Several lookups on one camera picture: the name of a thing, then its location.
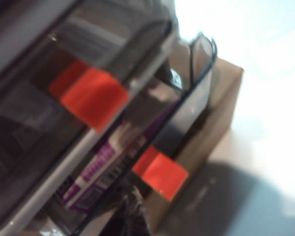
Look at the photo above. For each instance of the white plastic drawer cabinet frame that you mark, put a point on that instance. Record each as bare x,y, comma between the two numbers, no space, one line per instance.
51,175

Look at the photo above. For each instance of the brown cardboard box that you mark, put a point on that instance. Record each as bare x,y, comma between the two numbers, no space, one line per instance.
211,137

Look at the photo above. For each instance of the purple white napkin pack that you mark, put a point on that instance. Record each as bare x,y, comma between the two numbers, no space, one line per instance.
100,167

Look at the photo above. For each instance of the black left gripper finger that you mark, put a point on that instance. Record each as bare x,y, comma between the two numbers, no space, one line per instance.
131,209

